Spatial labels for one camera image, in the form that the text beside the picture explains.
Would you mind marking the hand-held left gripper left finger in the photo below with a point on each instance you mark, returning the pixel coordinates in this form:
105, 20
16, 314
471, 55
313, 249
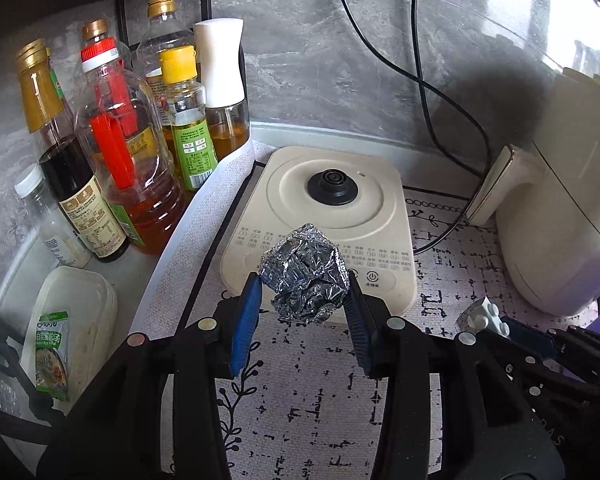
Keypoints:
245, 315

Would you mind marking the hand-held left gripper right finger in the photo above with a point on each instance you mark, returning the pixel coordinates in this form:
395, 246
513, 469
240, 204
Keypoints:
360, 332

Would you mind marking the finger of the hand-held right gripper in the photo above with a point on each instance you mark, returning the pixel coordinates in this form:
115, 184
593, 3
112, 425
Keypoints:
530, 337
545, 375

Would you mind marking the white bumpy plastic piece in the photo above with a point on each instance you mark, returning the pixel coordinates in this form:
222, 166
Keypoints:
482, 316

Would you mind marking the aluminium foil ball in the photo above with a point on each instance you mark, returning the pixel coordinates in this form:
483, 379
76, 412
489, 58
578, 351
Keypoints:
305, 270

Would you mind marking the white mat with black marks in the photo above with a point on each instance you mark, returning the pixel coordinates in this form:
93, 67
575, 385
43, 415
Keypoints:
305, 410

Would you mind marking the cream kettle base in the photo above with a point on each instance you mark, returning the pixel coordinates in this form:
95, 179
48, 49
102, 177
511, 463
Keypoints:
290, 195

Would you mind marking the large red cap oil bottle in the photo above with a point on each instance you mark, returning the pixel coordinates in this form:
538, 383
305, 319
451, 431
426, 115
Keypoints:
150, 200

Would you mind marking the cream electric kettle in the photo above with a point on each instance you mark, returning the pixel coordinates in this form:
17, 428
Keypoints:
555, 185

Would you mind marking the white plastic food container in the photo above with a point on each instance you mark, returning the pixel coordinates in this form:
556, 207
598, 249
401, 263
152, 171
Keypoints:
90, 310

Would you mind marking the yellow cap green label bottle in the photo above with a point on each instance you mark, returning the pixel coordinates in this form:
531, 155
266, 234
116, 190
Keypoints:
190, 130

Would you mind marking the green seasoning packet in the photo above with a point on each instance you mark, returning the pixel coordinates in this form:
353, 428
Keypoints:
52, 355

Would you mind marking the white cap clear bottle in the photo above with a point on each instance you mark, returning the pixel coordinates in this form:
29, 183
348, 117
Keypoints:
55, 225

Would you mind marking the dark soy sauce bottle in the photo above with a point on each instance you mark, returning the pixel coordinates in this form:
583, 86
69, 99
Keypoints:
75, 175

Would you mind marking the white top oil sprayer bottle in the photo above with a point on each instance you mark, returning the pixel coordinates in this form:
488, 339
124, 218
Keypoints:
220, 60

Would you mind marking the gold cap clear bottle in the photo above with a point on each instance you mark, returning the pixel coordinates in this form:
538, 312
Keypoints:
97, 32
165, 30

